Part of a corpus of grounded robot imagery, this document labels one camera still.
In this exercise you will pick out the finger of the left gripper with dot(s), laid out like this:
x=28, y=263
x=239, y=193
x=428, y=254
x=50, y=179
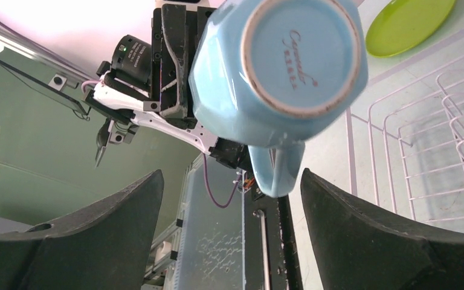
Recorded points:
x=175, y=61

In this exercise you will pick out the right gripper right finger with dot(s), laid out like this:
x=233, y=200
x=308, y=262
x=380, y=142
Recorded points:
x=358, y=245

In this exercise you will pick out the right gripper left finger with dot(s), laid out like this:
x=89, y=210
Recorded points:
x=105, y=245

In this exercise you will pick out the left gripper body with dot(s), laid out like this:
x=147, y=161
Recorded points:
x=196, y=21

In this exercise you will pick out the light blue cup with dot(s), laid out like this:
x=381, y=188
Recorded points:
x=273, y=74

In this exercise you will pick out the green plate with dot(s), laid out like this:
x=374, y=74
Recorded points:
x=403, y=25

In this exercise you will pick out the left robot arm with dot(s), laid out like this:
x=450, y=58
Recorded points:
x=145, y=84

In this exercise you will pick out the aluminium frame rail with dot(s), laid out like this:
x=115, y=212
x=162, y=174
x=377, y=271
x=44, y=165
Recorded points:
x=165, y=261

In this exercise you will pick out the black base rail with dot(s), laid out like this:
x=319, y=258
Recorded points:
x=270, y=256

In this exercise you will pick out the white wire dish rack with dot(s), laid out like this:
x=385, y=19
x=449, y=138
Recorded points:
x=405, y=137

